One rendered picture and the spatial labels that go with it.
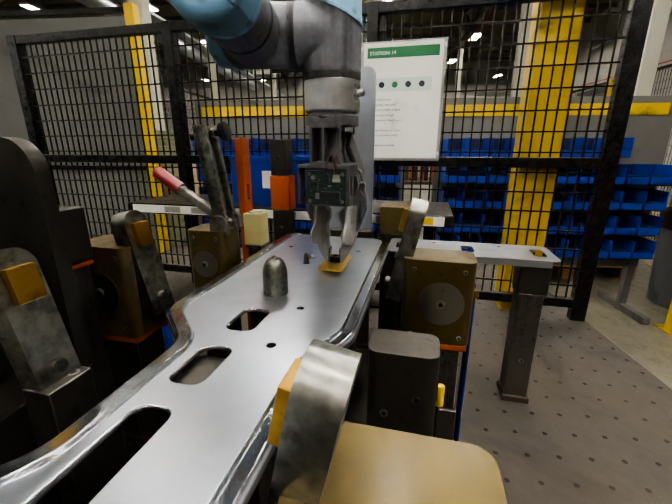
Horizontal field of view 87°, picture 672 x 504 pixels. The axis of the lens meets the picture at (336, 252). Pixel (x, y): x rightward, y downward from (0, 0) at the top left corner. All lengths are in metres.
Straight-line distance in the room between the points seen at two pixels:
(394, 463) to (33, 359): 0.30
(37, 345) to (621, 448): 0.82
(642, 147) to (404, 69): 2.33
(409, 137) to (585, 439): 0.78
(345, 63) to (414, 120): 0.60
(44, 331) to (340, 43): 0.43
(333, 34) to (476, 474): 0.45
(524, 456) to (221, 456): 0.56
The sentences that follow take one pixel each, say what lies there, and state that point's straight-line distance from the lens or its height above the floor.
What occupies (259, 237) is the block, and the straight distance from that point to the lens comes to 0.68.
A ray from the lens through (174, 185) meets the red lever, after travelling 0.66.
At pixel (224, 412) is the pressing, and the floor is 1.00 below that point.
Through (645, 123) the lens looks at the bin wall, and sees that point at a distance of 3.19.
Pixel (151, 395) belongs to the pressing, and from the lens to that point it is 0.33.
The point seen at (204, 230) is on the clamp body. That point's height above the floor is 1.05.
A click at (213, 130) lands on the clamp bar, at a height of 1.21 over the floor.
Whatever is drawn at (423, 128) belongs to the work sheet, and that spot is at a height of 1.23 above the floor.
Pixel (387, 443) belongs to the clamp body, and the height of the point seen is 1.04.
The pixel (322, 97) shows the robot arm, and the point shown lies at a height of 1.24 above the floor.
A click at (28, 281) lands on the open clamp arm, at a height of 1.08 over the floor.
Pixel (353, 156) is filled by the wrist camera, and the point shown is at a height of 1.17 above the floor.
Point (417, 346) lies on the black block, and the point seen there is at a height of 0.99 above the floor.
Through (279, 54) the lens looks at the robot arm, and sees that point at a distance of 0.51.
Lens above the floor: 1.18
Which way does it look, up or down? 16 degrees down
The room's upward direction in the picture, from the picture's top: straight up
